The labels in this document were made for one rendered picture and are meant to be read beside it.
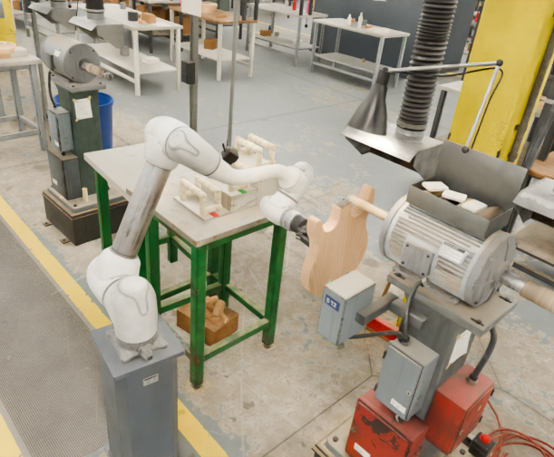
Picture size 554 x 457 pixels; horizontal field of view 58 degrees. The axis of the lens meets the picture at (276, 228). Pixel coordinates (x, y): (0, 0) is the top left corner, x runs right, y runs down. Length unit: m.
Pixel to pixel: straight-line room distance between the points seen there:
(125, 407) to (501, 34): 2.19
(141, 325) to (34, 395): 1.12
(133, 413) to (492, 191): 1.52
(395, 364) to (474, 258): 0.47
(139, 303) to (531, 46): 1.89
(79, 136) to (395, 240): 2.64
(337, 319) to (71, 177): 2.61
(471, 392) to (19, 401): 2.09
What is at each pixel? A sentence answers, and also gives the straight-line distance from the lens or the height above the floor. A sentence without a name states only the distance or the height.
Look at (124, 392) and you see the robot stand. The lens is 2.03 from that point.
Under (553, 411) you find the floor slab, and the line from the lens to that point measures 3.28.
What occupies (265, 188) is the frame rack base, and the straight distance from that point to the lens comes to 2.49.
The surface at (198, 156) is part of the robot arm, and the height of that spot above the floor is 1.42.
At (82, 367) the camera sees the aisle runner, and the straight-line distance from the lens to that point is 2.98.
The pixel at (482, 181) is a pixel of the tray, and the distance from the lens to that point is 1.72.
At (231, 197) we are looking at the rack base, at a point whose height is 1.02.
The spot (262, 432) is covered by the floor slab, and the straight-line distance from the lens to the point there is 2.65.
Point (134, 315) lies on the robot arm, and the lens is 1.87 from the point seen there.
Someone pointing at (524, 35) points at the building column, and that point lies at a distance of 2.50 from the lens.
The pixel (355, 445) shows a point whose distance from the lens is 2.17.
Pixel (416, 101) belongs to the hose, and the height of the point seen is 1.67.
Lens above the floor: 2.09
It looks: 30 degrees down
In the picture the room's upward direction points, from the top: 6 degrees clockwise
